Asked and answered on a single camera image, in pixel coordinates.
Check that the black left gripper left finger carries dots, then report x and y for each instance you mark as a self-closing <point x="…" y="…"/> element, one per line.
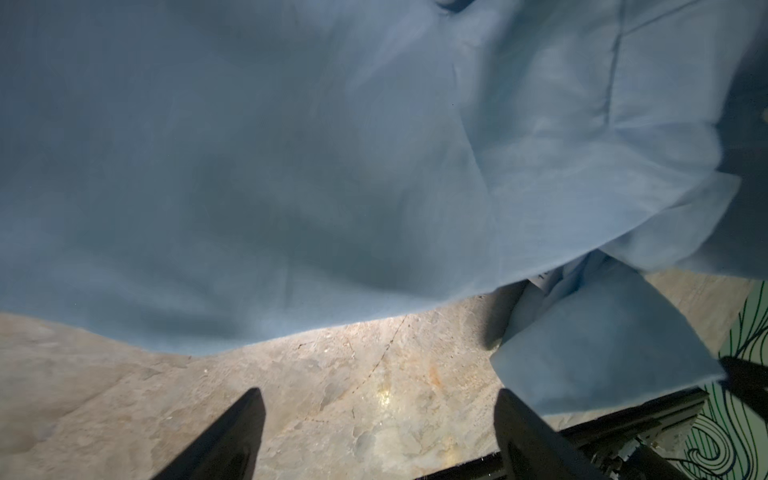
<point x="227" y="449"/>

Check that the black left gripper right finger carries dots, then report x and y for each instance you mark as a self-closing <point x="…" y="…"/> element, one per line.
<point x="531" y="449"/>

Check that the light blue long sleeve shirt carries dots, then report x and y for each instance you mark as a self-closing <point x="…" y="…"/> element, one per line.
<point x="196" y="176"/>

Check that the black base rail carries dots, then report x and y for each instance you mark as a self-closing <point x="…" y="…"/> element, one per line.
<point x="619" y="445"/>

